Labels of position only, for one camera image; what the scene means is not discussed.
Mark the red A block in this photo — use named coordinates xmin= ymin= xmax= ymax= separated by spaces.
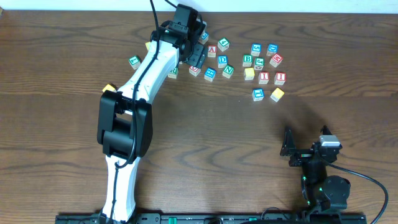
xmin=207 ymin=45 xmax=217 ymax=58

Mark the red i block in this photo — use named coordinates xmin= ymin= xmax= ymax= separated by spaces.
xmin=258 ymin=72 xmax=270 ymax=85
xmin=274 ymin=72 xmax=287 ymax=85

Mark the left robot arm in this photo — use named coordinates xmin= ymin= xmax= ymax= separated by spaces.
xmin=97 ymin=4 xmax=206 ymax=223

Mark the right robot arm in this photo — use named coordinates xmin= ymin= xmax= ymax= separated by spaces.
xmin=280 ymin=126 xmax=351 ymax=212

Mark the blue L block top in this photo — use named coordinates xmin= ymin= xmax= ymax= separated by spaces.
xmin=198 ymin=31 xmax=209 ymax=45

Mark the red U block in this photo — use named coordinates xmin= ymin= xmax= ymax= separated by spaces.
xmin=188 ymin=66 xmax=201 ymax=77

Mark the green 4 block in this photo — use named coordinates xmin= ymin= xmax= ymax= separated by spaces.
xmin=218 ymin=37 xmax=230 ymax=52

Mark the green R block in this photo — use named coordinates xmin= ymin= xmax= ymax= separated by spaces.
xmin=167 ymin=67 xmax=178 ymax=79

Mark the blue d block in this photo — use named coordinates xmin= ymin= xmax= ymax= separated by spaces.
xmin=266 ymin=44 xmax=279 ymax=57
xmin=217 ymin=55 xmax=228 ymax=68

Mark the blue H block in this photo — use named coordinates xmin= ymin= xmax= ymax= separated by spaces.
xmin=204 ymin=67 xmax=216 ymax=82

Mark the yellow block far right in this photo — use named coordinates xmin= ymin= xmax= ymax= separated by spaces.
xmin=270 ymin=88 xmax=285 ymax=102

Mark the green N block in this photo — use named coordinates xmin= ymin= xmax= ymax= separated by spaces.
xmin=222 ymin=65 xmax=234 ymax=78

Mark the green L block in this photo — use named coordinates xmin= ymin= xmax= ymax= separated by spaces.
xmin=129 ymin=55 xmax=141 ymax=70

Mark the blue T block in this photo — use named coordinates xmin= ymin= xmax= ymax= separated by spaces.
xmin=252 ymin=88 xmax=264 ymax=101

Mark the green B block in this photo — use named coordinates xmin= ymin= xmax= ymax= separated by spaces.
xmin=243 ymin=54 xmax=252 ymax=67

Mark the blue S block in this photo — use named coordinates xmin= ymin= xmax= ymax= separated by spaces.
xmin=251 ymin=43 xmax=262 ymax=57

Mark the yellow block right cluster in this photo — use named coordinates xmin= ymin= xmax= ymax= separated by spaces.
xmin=244 ymin=67 xmax=255 ymax=80

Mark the red M block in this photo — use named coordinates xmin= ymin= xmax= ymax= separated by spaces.
xmin=269 ymin=54 xmax=283 ymax=68

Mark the blue D block right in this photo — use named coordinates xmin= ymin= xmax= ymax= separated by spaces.
xmin=266 ymin=44 xmax=279 ymax=57

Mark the yellow block far left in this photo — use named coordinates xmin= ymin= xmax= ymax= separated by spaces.
xmin=102 ymin=83 xmax=117 ymax=93

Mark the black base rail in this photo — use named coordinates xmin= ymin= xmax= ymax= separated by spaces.
xmin=55 ymin=212 xmax=368 ymax=224

